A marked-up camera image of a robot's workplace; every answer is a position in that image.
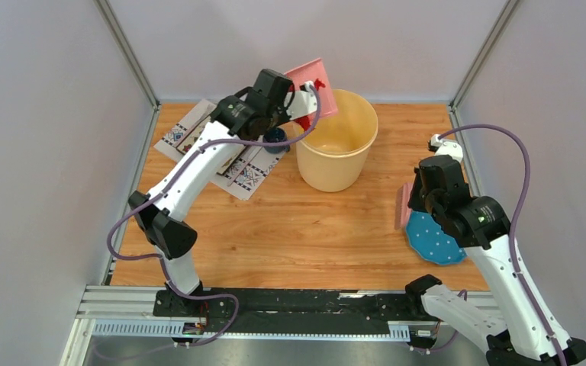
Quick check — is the floral square plate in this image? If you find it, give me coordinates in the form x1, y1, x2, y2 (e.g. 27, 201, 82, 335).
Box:
175, 114, 246, 175

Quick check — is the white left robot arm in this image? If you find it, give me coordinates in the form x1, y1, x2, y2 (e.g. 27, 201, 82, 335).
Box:
128, 69, 293, 316

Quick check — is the aluminium frame post right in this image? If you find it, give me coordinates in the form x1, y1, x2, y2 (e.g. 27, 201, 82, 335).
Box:
449, 0, 522, 111

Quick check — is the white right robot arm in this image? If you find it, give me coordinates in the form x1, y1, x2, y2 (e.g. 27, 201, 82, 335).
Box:
404, 155, 586, 365

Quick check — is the aluminium frame post left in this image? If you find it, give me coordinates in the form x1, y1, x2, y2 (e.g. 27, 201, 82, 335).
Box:
94, 0, 160, 111

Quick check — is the aluminium frame post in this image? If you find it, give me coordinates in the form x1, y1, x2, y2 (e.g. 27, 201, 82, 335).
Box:
449, 0, 522, 111
94, 0, 160, 111

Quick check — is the red paper scrap long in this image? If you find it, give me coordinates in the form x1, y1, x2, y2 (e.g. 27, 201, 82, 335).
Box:
296, 79, 326, 132

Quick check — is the pink dustpan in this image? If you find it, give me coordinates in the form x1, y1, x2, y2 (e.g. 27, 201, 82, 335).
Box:
284, 58, 338, 120

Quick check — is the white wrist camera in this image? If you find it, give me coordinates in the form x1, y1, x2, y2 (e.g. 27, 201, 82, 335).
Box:
428, 134, 464, 163
286, 81, 320, 120

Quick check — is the dark blue cup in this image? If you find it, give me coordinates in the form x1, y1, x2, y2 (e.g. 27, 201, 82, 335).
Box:
262, 127, 291, 154

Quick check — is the blue polka dot plate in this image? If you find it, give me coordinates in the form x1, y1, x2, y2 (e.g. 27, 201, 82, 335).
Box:
405, 211, 467, 266

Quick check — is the cream plastic bucket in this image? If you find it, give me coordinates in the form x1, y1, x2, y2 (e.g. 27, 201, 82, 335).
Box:
295, 89, 378, 192

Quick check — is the patterned white placemat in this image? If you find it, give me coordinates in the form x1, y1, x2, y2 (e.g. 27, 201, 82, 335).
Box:
154, 100, 285, 201

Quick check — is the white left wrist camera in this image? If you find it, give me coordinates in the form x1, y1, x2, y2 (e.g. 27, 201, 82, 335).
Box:
286, 81, 320, 120

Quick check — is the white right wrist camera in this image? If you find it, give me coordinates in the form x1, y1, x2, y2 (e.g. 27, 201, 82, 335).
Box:
428, 134, 464, 163

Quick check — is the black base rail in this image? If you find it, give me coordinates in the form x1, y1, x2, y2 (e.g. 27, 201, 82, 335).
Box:
153, 287, 437, 336

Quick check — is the pink hand brush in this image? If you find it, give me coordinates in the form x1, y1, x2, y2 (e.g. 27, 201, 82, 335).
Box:
394, 182, 413, 231

